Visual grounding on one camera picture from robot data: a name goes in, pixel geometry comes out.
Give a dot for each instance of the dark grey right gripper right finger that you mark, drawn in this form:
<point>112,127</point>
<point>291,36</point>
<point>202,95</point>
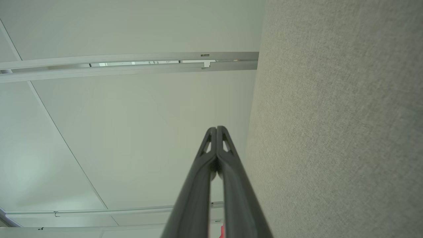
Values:
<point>239,198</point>

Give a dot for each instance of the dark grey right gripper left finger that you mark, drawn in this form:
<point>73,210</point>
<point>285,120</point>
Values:
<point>193,195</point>

